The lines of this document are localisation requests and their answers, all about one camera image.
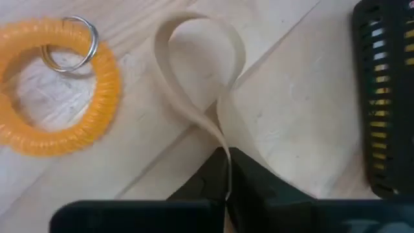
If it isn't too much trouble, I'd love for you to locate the wide tan rubber band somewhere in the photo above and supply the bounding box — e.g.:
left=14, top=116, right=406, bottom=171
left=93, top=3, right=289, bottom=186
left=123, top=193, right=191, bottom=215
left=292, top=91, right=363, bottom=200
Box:
left=153, top=11, right=247, bottom=201

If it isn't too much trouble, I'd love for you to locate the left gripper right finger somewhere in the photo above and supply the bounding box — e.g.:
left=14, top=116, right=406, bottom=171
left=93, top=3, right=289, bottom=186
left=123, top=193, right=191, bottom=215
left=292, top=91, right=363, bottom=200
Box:
left=230, top=148, right=316, bottom=208

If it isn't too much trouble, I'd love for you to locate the black slotted plastic basket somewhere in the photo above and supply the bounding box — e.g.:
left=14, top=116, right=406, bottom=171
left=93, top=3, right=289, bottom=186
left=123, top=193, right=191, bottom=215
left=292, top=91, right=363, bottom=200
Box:
left=351, top=0, right=414, bottom=200

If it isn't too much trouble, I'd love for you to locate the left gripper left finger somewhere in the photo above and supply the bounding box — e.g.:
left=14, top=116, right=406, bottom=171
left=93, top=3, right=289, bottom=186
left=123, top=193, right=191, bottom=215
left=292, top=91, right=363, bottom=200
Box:
left=168, top=148, right=231, bottom=201

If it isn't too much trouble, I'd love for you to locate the yellow coil keychain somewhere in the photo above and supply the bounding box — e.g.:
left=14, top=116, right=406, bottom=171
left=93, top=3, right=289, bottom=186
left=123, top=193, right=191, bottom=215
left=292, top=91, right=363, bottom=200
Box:
left=0, top=17, right=122, bottom=158

